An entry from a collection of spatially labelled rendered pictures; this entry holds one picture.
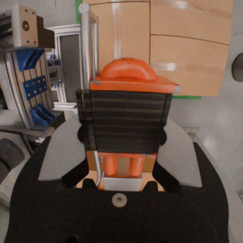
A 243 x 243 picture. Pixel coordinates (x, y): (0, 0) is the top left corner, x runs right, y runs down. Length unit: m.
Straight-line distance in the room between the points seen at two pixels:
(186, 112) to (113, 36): 1.32
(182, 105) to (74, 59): 1.38
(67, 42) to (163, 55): 0.86
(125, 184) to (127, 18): 0.81
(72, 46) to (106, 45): 0.50
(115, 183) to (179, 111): 1.52
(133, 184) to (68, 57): 1.18
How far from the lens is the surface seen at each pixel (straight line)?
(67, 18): 1.53
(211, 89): 1.05
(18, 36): 0.48
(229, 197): 1.42
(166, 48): 0.83
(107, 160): 0.16
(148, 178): 0.48
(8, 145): 0.64
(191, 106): 1.70
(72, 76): 1.24
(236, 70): 1.95
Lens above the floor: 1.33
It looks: 60 degrees down
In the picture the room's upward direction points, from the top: 177 degrees counter-clockwise
